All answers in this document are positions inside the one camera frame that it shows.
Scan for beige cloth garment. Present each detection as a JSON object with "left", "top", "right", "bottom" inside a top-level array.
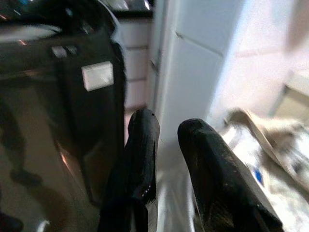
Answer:
[{"left": 223, "top": 108, "right": 309, "bottom": 187}]

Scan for white label sticker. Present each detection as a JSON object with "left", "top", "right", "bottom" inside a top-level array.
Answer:
[{"left": 81, "top": 61, "right": 114, "bottom": 92}]

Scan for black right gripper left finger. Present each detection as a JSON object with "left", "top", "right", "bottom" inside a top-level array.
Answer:
[{"left": 97, "top": 108, "right": 161, "bottom": 232}]

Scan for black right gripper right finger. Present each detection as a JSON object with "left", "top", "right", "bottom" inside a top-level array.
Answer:
[{"left": 177, "top": 118, "right": 285, "bottom": 232}]

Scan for white cabinet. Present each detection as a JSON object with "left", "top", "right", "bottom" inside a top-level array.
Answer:
[{"left": 149, "top": 0, "right": 244, "bottom": 145}]

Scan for dark glossy washing machine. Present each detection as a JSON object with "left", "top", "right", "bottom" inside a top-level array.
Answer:
[{"left": 0, "top": 0, "right": 153, "bottom": 232}]

